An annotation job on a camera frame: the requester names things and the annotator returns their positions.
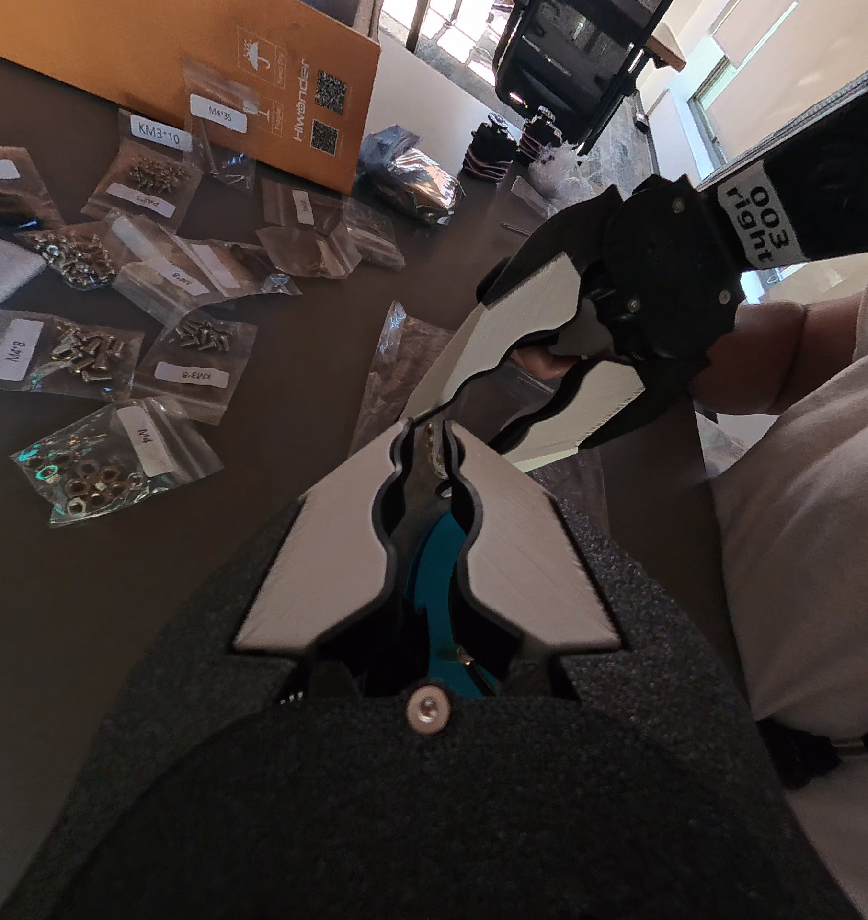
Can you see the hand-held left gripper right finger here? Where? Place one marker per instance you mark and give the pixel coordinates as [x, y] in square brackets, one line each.
[534, 568]

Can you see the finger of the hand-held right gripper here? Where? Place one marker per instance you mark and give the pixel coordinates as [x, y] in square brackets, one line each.
[506, 309]
[592, 406]

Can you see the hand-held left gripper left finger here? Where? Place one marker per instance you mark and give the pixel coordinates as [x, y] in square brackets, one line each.
[319, 568]

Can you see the blue round metal base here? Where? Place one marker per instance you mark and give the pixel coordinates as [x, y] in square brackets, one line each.
[434, 568]

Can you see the large clear plastic bag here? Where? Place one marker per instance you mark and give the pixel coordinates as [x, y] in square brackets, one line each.
[398, 359]

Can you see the person's right forearm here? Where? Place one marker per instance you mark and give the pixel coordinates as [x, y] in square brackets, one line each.
[750, 359]

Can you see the grey desk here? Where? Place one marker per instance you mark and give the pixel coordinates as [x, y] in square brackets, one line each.
[297, 374]

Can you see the person's right hand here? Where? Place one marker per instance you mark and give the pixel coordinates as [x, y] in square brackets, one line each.
[549, 363]

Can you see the crumpled clear plastic wrap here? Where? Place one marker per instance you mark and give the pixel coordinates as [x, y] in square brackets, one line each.
[567, 183]

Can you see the silver antistatic bag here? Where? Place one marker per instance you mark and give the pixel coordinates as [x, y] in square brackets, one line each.
[412, 180]

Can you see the black servo motor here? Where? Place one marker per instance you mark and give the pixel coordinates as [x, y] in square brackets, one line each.
[542, 140]
[491, 147]

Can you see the black office chair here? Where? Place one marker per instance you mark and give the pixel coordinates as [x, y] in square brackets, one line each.
[563, 57]

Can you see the pile of small screw bags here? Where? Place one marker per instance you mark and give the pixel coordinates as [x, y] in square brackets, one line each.
[190, 338]

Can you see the orange cardboard box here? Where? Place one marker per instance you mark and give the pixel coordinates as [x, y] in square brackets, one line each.
[118, 50]

